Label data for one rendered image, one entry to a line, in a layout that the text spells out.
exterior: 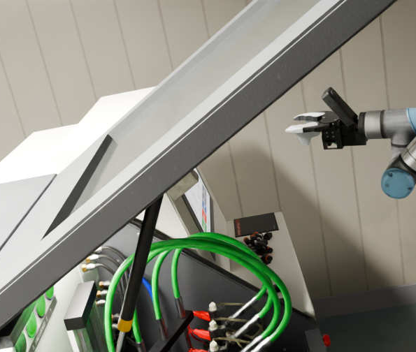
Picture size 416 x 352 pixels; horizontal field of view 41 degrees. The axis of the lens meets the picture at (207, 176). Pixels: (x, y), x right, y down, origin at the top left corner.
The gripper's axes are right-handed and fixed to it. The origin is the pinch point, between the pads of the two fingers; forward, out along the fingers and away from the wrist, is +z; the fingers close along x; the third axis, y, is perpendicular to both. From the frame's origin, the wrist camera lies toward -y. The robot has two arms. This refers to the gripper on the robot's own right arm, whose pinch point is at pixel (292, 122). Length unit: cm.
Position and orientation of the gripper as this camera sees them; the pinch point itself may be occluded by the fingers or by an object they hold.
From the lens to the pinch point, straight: 160.0
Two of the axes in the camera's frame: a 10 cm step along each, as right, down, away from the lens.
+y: 2.5, 8.7, 4.3
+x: 4.1, -5.0, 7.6
